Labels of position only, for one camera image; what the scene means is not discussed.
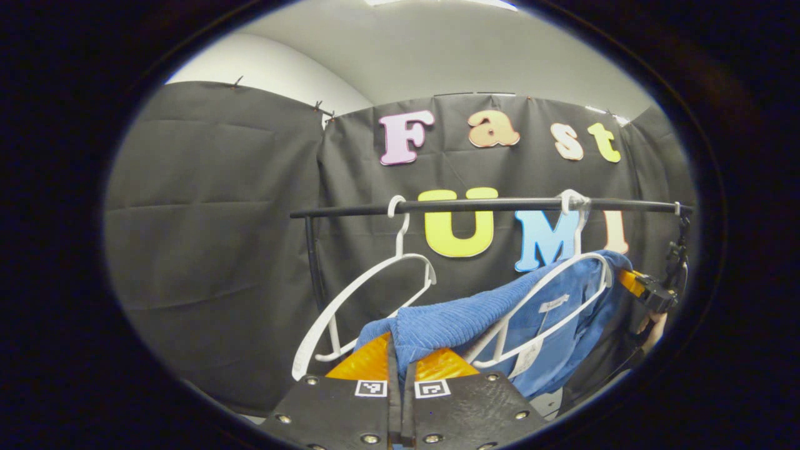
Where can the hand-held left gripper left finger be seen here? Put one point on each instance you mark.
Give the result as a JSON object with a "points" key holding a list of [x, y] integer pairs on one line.
{"points": [[392, 400]]}

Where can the black metal garment rack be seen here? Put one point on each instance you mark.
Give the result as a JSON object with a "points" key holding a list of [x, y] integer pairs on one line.
{"points": [[487, 204]]}

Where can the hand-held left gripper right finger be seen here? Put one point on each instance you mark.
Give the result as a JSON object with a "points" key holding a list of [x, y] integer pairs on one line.
{"points": [[409, 406]]}

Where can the black backdrop cloth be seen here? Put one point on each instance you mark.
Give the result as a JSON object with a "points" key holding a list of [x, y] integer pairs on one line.
{"points": [[212, 250]]}

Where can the white plastic hanger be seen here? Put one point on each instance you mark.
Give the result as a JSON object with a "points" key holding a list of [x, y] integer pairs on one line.
{"points": [[350, 294], [562, 269]]}

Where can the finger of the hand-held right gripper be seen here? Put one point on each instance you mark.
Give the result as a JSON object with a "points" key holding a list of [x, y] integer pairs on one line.
{"points": [[656, 297]]}

